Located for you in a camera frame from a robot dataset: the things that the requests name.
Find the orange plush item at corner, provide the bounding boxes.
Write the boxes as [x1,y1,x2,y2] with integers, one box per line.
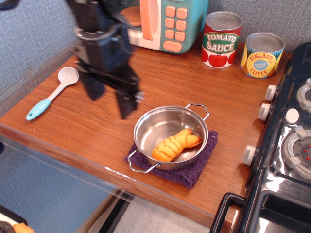
[13,223,35,233]

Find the orange plush toy fish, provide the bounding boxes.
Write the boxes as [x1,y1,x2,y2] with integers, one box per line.
[152,128,202,162]

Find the white stove knob top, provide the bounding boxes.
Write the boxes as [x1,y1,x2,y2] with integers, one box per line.
[265,85,277,102]

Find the tomato sauce can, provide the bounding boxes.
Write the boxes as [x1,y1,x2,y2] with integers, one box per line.
[201,11,242,68]

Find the white stove knob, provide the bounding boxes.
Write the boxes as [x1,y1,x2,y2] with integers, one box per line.
[258,103,271,121]
[242,145,257,166]
[265,85,277,102]

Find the white ladle with teal handle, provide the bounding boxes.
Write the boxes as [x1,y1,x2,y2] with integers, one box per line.
[26,67,79,121]

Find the stainless steel pot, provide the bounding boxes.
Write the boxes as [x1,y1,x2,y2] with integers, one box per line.
[127,104,210,174]

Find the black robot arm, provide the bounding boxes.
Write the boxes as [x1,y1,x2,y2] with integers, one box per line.
[67,0,143,119]

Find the pineapple slices can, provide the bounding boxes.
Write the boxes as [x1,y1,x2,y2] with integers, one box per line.
[240,32,285,79]

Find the teal and pink toy microwave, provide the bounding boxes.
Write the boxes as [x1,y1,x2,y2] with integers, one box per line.
[120,0,208,54]

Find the black oven door handle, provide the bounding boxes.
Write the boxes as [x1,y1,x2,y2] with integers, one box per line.
[210,192,246,233]

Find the white stove knob bottom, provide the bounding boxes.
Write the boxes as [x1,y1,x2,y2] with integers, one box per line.
[242,145,257,166]

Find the white round stove button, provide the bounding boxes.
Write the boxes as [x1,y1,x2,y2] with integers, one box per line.
[285,108,299,124]

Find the grey stove burner front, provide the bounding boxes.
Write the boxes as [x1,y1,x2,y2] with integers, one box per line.
[282,126,311,180]

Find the purple knitted cloth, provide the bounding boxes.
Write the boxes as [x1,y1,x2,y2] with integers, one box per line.
[124,131,218,189]

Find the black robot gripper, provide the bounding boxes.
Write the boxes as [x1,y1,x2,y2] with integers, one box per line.
[72,24,144,120]

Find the black toy stove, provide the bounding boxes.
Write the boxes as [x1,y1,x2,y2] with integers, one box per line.
[209,41,311,233]

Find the grey stove burner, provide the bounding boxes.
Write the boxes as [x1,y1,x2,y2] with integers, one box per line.
[296,78,311,113]
[282,126,311,180]

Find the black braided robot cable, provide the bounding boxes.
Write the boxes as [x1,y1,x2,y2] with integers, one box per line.
[0,0,20,10]

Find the grey stove burner back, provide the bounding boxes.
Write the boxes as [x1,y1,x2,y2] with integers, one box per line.
[296,78,311,113]

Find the white stove knob middle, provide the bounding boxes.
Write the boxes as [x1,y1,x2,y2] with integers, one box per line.
[258,103,271,121]

